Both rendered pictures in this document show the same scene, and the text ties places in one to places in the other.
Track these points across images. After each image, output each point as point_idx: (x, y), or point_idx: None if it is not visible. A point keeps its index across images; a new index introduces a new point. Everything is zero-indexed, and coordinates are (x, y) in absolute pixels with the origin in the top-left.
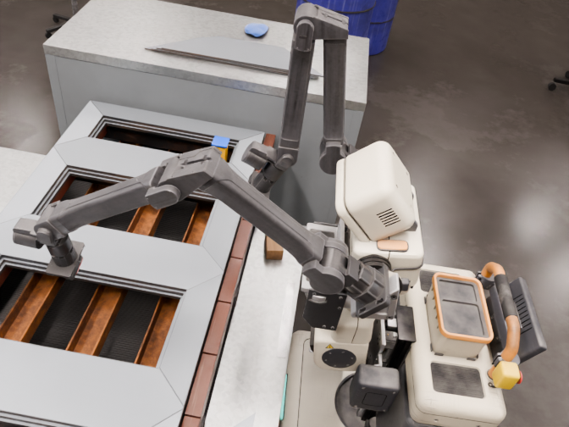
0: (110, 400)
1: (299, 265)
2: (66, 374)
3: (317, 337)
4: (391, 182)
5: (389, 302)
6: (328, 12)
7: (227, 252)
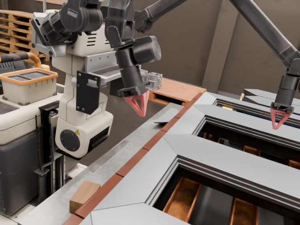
0: (225, 113)
1: (71, 182)
2: (250, 122)
3: (111, 114)
4: None
5: None
6: None
7: (156, 145)
